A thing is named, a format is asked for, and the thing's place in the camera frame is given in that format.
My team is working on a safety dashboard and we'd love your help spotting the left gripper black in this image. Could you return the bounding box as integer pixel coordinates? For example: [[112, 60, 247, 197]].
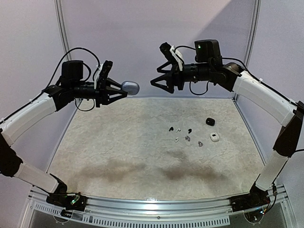
[[71, 77, 128, 107]]

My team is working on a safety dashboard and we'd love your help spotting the blue-grey earbud charging case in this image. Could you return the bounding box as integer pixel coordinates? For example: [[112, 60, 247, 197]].
[[121, 81, 140, 95]]

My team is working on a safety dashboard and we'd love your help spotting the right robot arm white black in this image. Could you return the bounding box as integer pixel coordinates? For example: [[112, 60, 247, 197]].
[[151, 39, 304, 207]]

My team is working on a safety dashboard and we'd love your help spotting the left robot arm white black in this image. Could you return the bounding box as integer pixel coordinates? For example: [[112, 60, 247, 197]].
[[0, 60, 128, 206]]

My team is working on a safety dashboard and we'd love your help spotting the black earbud charging case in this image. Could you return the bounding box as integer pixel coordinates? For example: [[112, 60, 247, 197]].
[[206, 117, 215, 126]]

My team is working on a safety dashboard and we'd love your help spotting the white earbud charging case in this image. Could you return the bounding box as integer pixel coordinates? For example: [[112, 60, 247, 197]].
[[210, 132, 219, 142]]

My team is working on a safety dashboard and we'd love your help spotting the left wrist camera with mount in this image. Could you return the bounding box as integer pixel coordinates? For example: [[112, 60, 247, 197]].
[[93, 60, 113, 90]]

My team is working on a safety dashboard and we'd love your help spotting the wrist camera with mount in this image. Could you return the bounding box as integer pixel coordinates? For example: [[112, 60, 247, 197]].
[[93, 60, 113, 90], [160, 42, 184, 71]]

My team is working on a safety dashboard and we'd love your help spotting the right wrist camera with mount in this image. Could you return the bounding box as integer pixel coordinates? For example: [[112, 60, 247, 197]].
[[160, 42, 184, 71]]

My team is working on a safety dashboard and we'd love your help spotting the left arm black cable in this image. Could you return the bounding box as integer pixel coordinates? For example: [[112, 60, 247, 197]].
[[46, 47, 100, 112]]

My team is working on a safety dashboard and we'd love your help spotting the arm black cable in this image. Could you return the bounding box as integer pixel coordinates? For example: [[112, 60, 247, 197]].
[[46, 47, 100, 112], [174, 45, 297, 105]]

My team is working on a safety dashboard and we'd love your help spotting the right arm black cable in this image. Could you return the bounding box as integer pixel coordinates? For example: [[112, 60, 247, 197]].
[[174, 45, 297, 105]]

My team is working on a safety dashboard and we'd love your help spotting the left aluminium frame post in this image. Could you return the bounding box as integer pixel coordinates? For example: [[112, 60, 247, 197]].
[[54, 0, 70, 53]]

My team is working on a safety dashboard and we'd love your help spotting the aluminium frame post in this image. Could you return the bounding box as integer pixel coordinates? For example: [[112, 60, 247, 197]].
[[54, 0, 70, 53], [232, 0, 262, 102]]

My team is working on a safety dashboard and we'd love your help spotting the right aluminium frame post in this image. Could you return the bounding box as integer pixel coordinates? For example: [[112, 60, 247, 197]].
[[232, 0, 262, 102]]

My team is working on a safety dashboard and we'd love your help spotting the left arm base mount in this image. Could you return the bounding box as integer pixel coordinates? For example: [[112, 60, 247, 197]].
[[46, 192, 88, 218]]

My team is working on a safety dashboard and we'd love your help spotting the aluminium front rail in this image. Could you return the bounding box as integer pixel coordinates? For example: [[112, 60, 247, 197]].
[[21, 185, 296, 228]]

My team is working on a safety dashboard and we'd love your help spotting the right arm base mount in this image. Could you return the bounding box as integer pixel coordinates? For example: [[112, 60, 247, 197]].
[[228, 185, 277, 223]]

